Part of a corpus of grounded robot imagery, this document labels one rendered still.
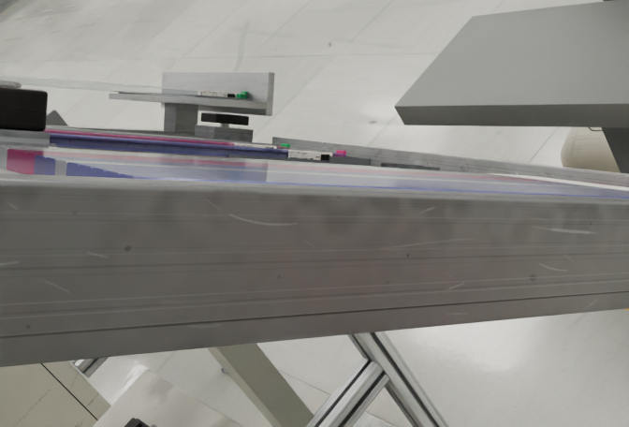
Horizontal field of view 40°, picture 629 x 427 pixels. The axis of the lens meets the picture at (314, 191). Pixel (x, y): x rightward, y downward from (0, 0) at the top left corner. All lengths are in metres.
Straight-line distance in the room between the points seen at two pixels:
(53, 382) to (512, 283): 1.58
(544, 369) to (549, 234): 1.23
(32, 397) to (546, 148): 1.30
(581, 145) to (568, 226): 1.19
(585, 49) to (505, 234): 0.85
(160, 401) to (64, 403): 0.91
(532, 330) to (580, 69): 0.69
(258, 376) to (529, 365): 0.51
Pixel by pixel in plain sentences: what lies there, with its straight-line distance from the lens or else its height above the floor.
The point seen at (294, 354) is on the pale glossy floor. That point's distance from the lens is 2.04.
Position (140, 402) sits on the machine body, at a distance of 1.10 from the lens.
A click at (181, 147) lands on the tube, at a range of 0.87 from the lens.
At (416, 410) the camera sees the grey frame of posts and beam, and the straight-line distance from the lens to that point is 1.47.
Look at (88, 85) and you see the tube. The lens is 1.23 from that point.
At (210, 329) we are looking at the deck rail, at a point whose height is 1.03.
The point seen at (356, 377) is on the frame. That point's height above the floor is 0.32.
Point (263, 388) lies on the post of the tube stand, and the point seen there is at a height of 0.27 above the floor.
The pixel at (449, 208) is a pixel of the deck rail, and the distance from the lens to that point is 0.41.
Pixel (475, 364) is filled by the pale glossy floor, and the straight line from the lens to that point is 1.76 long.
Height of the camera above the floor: 1.20
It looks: 28 degrees down
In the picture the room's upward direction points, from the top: 34 degrees counter-clockwise
